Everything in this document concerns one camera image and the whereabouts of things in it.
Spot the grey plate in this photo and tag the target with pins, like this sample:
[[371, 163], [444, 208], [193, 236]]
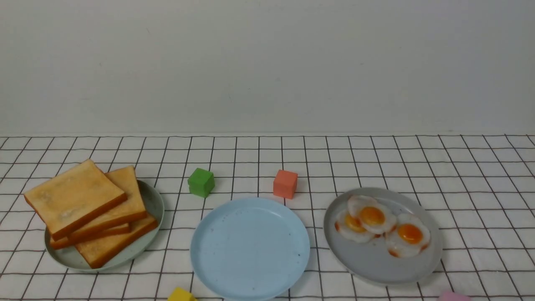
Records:
[[371, 261]]

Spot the yellow cube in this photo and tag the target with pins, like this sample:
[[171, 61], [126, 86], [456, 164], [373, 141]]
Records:
[[180, 294]]

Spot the orange-red cube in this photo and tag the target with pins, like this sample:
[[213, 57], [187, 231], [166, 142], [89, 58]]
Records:
[[285, 184]]

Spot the toast slice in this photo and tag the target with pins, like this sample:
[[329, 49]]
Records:
[[130, 210], [97, 253], [73, 198], [66, 242]]

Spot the green cube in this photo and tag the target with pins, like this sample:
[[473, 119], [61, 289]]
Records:
[[201, 182]]

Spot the light blue plate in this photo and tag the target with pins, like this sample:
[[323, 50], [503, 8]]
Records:
[[251, 249]]

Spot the pink block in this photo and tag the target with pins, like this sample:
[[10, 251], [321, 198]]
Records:
[[452, 296]]

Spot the fried egg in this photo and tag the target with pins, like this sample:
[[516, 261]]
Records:
[[409, 238], [351, 229], [367, 213]]

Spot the light green plate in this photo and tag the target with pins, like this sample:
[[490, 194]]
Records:
[[70, 258]]

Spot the white checkered tablecloth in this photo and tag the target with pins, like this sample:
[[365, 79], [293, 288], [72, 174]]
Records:
[[479, 188]]

